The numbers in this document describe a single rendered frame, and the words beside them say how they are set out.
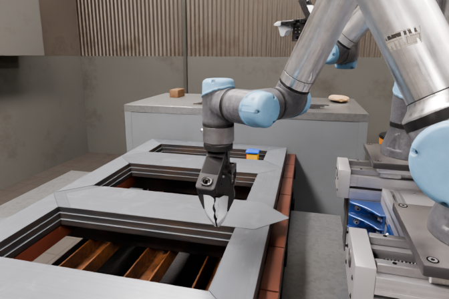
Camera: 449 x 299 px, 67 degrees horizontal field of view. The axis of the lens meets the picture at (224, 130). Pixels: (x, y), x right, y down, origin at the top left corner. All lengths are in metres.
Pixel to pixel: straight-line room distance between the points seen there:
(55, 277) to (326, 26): 0.76
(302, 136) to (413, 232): 1.18
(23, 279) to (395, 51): 0.81
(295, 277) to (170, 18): 3.59
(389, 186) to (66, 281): 0.88
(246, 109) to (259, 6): 3.34
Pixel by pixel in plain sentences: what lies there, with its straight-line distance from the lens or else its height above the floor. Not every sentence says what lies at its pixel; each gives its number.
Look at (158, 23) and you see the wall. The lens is 4.35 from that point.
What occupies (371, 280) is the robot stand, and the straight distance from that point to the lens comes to 0.66.
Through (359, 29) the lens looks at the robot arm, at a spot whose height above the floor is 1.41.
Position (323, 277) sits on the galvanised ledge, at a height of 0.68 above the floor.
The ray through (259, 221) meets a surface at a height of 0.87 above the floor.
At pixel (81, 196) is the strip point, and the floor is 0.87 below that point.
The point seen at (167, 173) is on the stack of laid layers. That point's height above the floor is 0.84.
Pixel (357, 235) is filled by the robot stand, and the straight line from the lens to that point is 0.73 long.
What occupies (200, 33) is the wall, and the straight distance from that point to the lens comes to 4.14.
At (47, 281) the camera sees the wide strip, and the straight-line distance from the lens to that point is 0.86.
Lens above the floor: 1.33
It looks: 13 degrees down
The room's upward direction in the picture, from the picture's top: straight up
